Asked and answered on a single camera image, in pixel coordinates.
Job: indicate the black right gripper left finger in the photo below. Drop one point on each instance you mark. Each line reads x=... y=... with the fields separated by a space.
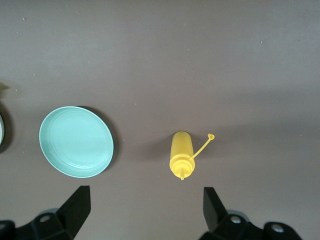
x=72 y=215

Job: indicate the green plate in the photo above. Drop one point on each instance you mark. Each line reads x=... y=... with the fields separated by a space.
x=76 y=141

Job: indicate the yellow mustard squeeze bottle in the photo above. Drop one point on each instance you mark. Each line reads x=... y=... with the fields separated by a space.
x=182 y=155

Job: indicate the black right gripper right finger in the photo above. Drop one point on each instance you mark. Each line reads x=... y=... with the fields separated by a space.
x=217 y=215

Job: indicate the beige plate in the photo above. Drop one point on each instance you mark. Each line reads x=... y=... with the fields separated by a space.
x=1 y=130

